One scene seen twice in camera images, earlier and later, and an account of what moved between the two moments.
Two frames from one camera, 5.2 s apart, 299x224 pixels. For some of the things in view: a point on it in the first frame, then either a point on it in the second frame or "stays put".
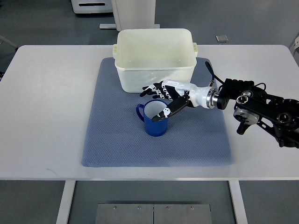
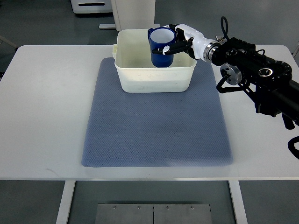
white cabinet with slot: x=82 y=6 stays put
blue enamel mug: x=152 y=108 to x=159 y=37
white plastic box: x=144 y=57 stays put
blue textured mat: x=115 y=135 stays put
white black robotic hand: x=202 y=97 to x=189 y=40
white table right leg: x=238 y=202 stays put
